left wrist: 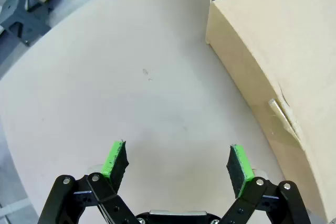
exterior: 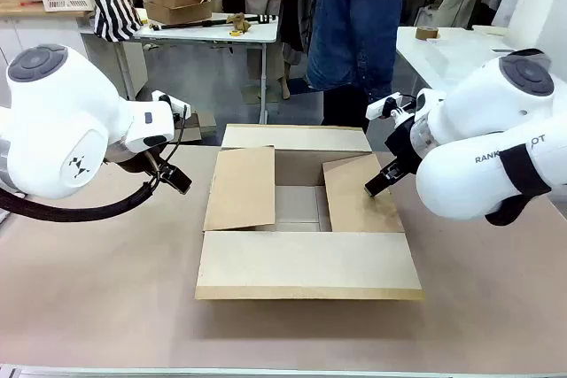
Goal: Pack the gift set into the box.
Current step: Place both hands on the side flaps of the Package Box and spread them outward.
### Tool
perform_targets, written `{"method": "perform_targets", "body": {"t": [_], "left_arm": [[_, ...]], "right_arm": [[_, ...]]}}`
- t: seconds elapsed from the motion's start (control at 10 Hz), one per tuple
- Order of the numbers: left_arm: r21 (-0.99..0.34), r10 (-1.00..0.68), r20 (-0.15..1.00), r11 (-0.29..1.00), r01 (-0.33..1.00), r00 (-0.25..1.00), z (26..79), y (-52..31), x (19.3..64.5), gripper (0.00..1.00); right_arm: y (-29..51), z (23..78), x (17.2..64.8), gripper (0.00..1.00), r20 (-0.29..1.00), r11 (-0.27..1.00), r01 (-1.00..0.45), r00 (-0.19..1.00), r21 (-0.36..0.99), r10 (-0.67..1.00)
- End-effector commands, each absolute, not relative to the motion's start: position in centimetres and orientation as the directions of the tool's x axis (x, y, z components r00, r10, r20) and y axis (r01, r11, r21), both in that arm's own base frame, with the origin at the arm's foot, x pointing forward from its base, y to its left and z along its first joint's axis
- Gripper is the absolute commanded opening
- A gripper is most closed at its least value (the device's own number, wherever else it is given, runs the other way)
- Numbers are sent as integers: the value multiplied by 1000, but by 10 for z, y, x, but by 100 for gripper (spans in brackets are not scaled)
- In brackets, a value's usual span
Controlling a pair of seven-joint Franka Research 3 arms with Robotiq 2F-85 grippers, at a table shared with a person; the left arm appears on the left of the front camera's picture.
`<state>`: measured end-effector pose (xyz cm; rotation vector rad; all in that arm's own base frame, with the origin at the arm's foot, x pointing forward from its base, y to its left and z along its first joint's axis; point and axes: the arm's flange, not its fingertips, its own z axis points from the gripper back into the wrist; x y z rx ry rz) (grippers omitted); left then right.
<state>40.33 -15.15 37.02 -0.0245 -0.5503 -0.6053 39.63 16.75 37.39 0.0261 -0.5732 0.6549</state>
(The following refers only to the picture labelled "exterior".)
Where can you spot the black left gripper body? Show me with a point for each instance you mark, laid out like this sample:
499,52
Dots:
150,164

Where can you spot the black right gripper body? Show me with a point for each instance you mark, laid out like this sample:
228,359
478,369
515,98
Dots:
405,148

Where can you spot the large brown cardboard box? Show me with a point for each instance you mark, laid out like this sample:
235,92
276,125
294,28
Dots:
305,214

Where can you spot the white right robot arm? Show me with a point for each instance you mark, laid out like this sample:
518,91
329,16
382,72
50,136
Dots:
478,130

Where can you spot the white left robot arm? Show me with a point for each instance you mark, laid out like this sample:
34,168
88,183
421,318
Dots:
57,130

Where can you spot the cardboard box on floor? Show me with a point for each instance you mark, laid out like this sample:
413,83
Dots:
201,123

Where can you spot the small open cardboard box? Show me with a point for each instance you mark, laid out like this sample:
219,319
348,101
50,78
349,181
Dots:
177,2

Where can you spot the white side table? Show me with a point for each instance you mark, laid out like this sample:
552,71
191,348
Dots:
443,55

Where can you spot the brown packing tape roll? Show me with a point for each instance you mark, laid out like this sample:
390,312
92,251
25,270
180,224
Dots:
427,33

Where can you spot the person in denim shirt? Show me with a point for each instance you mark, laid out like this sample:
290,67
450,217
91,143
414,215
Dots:
354,24

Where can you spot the long black rod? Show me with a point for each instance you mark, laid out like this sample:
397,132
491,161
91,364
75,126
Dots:
199,24

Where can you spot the yellow tape roll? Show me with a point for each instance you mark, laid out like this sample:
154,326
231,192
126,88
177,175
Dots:
235,33

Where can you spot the black white striped bag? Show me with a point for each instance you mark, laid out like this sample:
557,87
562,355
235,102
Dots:
115,10

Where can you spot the white table with grey leg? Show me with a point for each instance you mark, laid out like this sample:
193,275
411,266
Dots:
257,33

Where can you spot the brown toy figure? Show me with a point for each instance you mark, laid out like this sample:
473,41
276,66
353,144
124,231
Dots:
238,21

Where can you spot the wooden top white cabinet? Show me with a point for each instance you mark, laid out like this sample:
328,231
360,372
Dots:
26,33

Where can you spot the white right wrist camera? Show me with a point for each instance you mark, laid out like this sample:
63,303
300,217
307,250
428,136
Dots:
385,105

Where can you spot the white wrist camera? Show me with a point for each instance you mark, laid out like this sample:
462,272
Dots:
175,103
385,105

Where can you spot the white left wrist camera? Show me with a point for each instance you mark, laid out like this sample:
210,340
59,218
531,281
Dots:
175,103

